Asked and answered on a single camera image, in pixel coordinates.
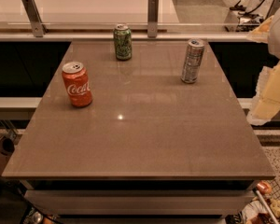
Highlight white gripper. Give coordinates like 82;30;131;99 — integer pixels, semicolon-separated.
246;8;280;126

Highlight red Coca-Cola can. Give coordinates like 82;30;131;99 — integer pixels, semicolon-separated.
62;62;92;107

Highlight silver slim energy can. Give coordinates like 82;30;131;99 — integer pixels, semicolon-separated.
181;39;205;84

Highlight green soda can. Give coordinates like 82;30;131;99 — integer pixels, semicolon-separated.
113;23;132;61

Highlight dark round object left floor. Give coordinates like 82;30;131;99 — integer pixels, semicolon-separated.
0;138;15;156

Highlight background robot base with cable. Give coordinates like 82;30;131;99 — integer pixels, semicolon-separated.
224;0;273;32

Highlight right metal glass bracket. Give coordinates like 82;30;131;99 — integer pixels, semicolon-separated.
266;0;280;18

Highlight metal glass bracket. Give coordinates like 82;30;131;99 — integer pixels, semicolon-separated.
147;0;159;38
266;0;280;18
21;0;47;37

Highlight middle metal glass bracket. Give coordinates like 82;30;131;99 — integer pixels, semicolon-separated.
147;0;159;38

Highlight wire basket with items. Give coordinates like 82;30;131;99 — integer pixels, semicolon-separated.
237;180;280;224

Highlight left metal glass bracket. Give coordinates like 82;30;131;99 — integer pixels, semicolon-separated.
21;0;47;37

